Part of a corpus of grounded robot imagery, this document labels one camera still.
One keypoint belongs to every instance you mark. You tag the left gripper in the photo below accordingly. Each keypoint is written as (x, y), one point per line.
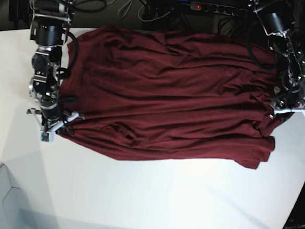
(290, 97)

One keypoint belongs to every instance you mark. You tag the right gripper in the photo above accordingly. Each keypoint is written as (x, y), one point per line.
(50, 109)

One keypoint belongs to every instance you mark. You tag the dark red t-shirt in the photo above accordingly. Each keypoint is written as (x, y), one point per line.
(171, 95)

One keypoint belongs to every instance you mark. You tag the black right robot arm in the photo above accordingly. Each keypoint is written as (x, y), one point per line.
(51, 21)

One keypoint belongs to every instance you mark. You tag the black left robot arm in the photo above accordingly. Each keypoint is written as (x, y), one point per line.
(278, 22)

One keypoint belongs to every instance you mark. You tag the black box on floor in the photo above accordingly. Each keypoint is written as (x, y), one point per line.
(19, 10)

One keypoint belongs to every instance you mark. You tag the black power strip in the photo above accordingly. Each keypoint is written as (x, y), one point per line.
(218, 9)

